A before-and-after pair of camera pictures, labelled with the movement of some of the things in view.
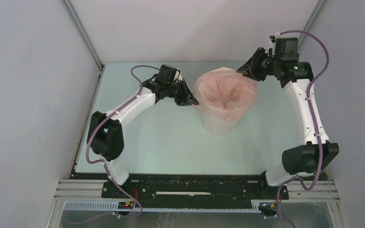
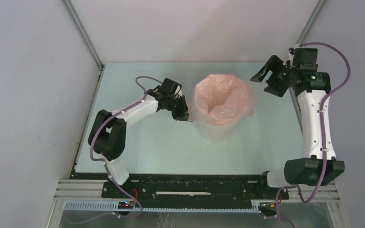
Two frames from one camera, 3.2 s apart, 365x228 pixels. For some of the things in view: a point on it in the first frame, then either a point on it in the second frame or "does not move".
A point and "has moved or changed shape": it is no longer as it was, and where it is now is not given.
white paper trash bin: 219,126 to 216,134
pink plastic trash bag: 224,93 has moved or changed shape
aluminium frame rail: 323,191 does not move
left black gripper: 187,96 to 183,114
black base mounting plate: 194,188 does not move
